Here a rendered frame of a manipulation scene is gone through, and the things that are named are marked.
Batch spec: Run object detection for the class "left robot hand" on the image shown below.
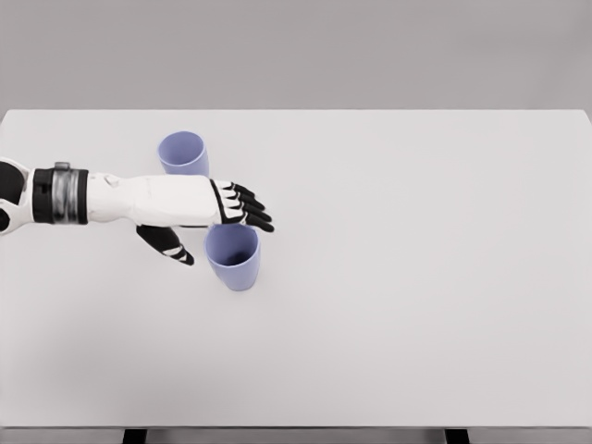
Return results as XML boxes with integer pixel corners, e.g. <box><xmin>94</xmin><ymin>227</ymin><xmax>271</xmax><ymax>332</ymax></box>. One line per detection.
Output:
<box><xmin>129</xmin><ymin>175</ymin><xmax>276</xmax><ymax>267</ymax></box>

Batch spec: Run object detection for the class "lavender plastic cup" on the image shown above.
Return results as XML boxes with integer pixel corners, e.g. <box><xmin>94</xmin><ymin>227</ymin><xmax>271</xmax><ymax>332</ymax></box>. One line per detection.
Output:
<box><xmin>157</xmin><ymin>130</ymin><xmax>211</xmax><ymax>179</ymax></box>
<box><xmin>203</xmin><ymin>223</ymin><xmax>262</xmax><ymax>292</ymax></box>

